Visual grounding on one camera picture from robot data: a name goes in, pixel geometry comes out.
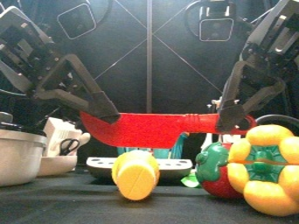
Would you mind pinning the red toy knife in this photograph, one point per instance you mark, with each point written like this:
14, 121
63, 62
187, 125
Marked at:
151, 129

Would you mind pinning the white toy holder block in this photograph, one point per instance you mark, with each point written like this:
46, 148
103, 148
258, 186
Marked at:
58, 132

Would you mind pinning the black toy scissors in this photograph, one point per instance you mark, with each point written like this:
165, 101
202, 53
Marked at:
70, 146

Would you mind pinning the black pot lid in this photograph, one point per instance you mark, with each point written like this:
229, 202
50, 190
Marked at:
14, 126

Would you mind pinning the white shallow bowl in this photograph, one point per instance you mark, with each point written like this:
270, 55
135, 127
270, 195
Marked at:
57, 165

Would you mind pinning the white toy pot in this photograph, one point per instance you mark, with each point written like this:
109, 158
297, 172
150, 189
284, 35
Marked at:
18, 157

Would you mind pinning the yellow toy pepper green stem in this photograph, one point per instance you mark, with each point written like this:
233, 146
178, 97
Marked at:
266, 172

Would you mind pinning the teal white tray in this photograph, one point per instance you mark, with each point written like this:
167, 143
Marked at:
175, 168

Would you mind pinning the small green toy leaf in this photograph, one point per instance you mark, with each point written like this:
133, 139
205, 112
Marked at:
190, 181

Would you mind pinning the yellow toy vegetable cylinder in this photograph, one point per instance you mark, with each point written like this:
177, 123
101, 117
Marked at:
137, 176

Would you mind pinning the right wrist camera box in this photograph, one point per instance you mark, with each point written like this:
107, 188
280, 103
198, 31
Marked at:
217, 27

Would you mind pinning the grey vertical frame pole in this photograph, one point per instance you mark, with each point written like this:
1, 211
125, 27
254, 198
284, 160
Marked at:
150, 58

